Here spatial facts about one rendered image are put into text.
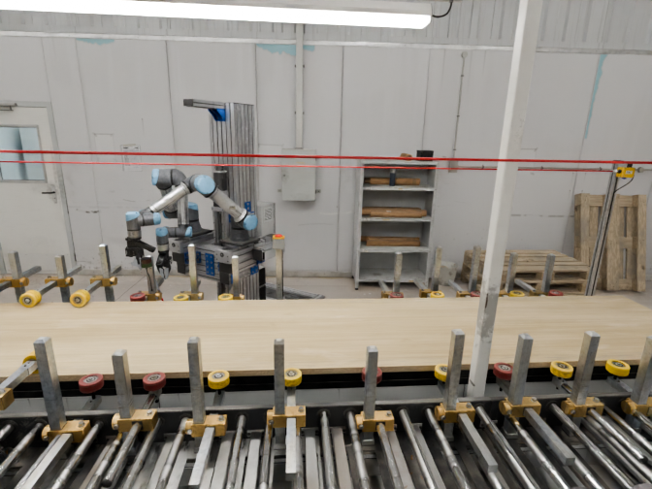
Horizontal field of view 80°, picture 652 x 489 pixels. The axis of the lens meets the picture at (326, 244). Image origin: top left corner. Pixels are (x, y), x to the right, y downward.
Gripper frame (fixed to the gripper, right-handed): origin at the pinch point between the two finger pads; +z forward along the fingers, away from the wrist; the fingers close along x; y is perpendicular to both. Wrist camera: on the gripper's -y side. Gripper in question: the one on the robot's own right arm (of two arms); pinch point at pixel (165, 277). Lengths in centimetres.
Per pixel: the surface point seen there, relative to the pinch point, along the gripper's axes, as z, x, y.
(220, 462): 7, -65, -155
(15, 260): -26, 69, -38
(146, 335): -8, -22, -95
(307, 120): -113, -105, 227
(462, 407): -4, -151, -145
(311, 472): 7, -95, -160
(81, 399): 3, -7, -125
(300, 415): -4, -92, -148
